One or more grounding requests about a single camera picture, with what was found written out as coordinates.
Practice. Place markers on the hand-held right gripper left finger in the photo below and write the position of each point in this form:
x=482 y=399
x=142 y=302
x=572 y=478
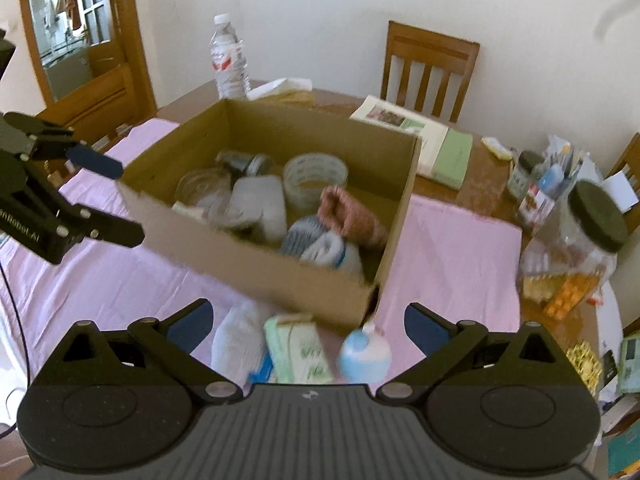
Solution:
x=192 y=322

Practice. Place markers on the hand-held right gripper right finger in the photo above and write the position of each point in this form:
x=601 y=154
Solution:
x=425 y=327

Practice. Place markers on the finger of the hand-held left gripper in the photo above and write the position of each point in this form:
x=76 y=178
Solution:
x=95 y=161
x=115 y=232

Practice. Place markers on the blue-grey knitted sock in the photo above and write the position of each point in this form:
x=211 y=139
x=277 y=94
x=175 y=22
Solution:
x=320 y=247

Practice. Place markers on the brown cardboard box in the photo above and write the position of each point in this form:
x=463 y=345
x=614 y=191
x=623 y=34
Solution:
x=280 y=130

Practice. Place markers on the brown wooden desktop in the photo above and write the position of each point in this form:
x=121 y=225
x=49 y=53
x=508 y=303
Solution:
x=480 y=195

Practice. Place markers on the small blue white bottle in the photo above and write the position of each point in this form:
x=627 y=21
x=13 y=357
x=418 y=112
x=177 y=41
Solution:
x=365 y=355

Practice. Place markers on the pink tablecloth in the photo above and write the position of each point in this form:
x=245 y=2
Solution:
x=450 y=260

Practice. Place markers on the green tissue packet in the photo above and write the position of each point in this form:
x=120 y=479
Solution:
x=297 y=350

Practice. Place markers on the wooden glass-paned door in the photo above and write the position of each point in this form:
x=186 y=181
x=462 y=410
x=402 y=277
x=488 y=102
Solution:
x=135 y=35

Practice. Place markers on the pink knitted sock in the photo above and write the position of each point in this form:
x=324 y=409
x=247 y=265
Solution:
x=350 y=215

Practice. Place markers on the orange patterned packet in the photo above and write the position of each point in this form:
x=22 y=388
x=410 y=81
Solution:
x=567 y=300

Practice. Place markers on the small glass jar metal lid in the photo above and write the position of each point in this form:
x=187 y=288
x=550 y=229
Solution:
x=250 y=162

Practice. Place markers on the clear plastic water bottle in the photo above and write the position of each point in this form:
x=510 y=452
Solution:
x=227 y=70

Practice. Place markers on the yellow lace coaster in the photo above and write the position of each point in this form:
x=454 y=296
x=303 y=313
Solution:
x=585 y=365

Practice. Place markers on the pale green book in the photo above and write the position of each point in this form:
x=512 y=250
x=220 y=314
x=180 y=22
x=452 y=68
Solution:
x=452 y=160

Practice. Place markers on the small jar dark lid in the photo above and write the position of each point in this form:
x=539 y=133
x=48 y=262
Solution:
x=525 y=172

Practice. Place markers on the small white wrapped packet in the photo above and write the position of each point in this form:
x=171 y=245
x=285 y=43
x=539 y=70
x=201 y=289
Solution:
x=497 y=149

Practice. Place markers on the clear tape roll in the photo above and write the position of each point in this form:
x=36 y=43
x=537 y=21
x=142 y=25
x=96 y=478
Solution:
x=316 y=164

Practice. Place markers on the white tissue paper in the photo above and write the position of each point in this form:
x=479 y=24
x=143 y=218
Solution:
x=280 y=87

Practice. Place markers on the large clear jar black lid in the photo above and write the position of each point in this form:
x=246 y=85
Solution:
x=595 y=210

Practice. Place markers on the green printed packet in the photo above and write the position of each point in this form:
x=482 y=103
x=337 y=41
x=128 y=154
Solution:
x=630 y=360

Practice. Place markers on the white printed booklet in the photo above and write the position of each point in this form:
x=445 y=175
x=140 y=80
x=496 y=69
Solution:
x=390 y=115

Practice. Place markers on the teal box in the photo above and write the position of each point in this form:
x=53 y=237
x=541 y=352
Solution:
x=625 y=452

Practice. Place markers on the white note paper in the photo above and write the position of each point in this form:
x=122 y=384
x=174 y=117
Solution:
x=617 y=190

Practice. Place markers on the wooden slat-back chair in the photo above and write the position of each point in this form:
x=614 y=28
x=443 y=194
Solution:
x=430 y=47

